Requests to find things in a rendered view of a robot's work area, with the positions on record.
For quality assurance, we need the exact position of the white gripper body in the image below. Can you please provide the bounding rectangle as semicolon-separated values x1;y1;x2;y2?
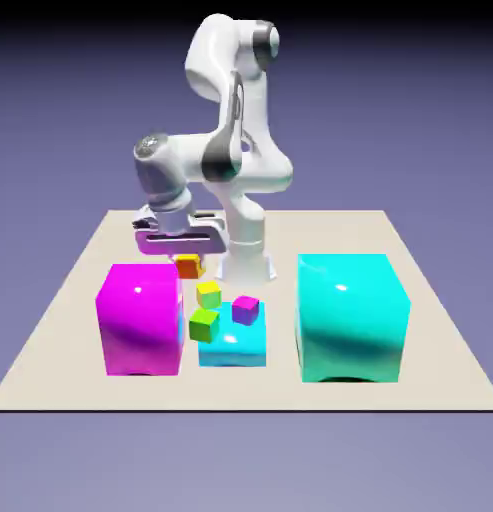
134;226;230;257

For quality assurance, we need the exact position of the small orange cube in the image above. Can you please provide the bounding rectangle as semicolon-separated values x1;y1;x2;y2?
174;253;206;280

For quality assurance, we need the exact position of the small yellow cube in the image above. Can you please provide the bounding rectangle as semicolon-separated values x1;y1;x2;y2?
195;280;223;310

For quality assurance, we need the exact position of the small green cube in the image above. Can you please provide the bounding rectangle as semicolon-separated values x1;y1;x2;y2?
188;307;221;344

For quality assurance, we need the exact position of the small magenta cube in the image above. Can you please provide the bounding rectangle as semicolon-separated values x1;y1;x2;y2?
231;294;260;326

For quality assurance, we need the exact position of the large magenta box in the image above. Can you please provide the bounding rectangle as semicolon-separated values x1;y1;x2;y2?
94;262;184;377

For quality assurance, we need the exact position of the low cyan box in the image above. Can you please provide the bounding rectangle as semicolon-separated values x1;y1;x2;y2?
197;300;268;368

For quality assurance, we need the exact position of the large cyan box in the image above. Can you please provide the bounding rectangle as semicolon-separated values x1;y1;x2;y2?
295;252;412;384

